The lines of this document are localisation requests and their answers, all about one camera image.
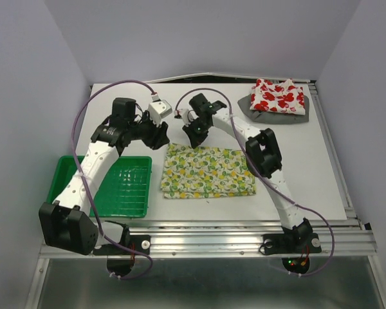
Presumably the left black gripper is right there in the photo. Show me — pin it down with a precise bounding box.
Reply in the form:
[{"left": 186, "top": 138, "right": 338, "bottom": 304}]
[{"left": 128, "top": 109, "right": 170, "bottom": 151}]

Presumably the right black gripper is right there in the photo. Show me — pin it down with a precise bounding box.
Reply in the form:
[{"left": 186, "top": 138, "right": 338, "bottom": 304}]
[{"left": 183, "top": 117, "right": 211, "bottom": 147}]

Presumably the lemon print skirt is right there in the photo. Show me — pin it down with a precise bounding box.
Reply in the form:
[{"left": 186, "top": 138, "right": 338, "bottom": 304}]
[{"left": 160, "top": 144, "right": 256, "bottom": 199}]

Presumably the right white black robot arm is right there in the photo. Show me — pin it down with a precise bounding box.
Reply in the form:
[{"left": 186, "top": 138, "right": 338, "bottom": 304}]
[{"left": 174, "top": 93, "right": 322, "bottom": 256}]

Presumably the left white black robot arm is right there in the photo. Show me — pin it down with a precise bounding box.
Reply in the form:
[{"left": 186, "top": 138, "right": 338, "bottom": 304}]
[{"left": 39, "top": 97, "right": 172, "bottom": 255}]

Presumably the green plastic tray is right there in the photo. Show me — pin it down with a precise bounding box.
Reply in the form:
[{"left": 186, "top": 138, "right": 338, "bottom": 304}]
[{"left": 46, "top": 156, "right": 152, "bottom": 218}]

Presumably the grey folded skirt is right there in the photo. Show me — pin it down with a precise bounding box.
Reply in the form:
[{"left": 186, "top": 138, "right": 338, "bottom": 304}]
[{"left": 237, "top": 95, "right": 310, "bottom": 125}]

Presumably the red poppy print skirt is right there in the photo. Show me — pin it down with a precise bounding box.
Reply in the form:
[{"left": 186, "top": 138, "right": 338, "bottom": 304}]
[{"left": 250, "top": 79, "right": 306, "bottom": 115}]

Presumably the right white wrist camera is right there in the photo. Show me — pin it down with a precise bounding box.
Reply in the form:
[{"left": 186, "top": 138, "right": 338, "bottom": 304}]
[{"left": 178, "top": 109, "right": 197, "bottom": 126}]

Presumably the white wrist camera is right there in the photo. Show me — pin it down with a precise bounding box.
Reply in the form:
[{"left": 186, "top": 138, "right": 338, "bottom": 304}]
[
  {"left": 178, "top": 109, "right": 197, "bottom": 126},
  {"left": 147, "top": 100, "right": 172, "bottom": 126}
]

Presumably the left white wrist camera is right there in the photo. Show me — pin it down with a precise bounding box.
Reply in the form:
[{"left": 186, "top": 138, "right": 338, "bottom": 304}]
[{"left": 147, "top": 100, "right": 172, "bottom": 126}]

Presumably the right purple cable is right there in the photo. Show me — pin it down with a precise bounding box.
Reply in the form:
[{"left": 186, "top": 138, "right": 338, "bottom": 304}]
[{"left": 174, "top": 89, "right": 335, "bottom": 278}]

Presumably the purple cable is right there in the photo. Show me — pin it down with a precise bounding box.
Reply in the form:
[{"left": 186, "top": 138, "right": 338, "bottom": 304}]
[
  {"left": 174, "top": 89, "right": 335, "bottom": 278},
  {"left": 71, "top": 79, "right": 160, "bottom": 280}
]

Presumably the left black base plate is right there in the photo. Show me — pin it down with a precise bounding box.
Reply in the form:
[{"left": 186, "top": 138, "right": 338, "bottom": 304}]
[{"left": 93, "top": 234, "right": 151, "bottom": 256}]

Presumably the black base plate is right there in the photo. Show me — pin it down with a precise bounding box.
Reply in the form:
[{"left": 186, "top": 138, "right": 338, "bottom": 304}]
[
  {"left": 259, "top": 233, "right": 322, "bottom": 256},
  {"left": 93, "top": 234, "right": 151, "bottom": 256}
]

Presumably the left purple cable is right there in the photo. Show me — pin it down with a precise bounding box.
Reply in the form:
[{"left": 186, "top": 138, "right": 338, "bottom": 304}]
[{"left": 71, "top": 79, "right": 160, "bottom": 280}]

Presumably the right side aluminium rail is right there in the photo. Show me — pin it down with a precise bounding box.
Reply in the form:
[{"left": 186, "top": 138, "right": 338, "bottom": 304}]
[{"left": 307, "top": 80, "right": 372, "bottom": 231}]

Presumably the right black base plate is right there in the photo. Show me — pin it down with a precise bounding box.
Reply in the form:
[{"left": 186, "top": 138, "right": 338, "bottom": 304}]
[{"left": 259, "top": 233, "right": 322, "bottom": 256}]

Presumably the aluminium front rail frame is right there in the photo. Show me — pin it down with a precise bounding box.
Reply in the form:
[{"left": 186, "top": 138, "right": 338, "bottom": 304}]
[{"left": 26, "top": 215, "right": 386, "bottom": 308}]

